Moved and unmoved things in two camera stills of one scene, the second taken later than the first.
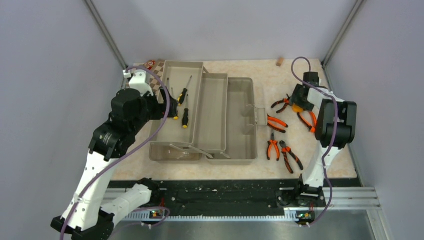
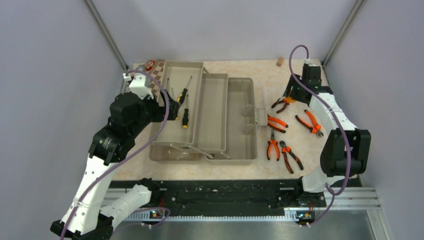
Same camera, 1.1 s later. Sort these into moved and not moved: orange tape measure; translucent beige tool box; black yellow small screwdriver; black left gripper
Moved: orange tape measure
Not moved: translucent beige tool box; black left gripper; black yellow small screwdriver
